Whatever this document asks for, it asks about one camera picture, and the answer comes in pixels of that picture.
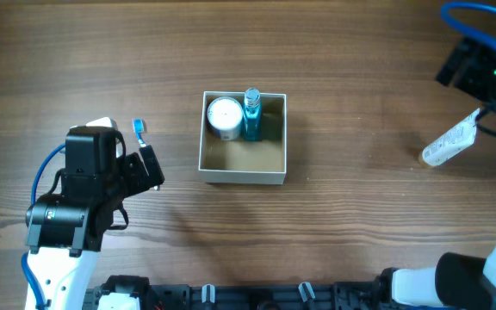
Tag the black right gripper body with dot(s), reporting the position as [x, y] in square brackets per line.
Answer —
[459, 63]

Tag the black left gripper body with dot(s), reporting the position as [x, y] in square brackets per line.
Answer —
[133, 170]

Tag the blue white toothbrush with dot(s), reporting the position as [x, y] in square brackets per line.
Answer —
[139, 128]

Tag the white lotion tube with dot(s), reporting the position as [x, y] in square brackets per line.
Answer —
[457, 139]

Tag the clear cotton bud jar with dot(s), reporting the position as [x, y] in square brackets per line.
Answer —
[225, 116]

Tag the teal mouthwash bottle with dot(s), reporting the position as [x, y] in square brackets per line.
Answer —
[252, 114]

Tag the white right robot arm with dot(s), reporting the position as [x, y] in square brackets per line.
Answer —
[456, 281]

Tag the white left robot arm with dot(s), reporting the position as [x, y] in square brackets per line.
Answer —
[66, 224]

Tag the white cardboard box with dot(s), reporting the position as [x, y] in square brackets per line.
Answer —
[241, 161]

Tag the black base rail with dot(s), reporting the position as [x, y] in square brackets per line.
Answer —
[135, 292]

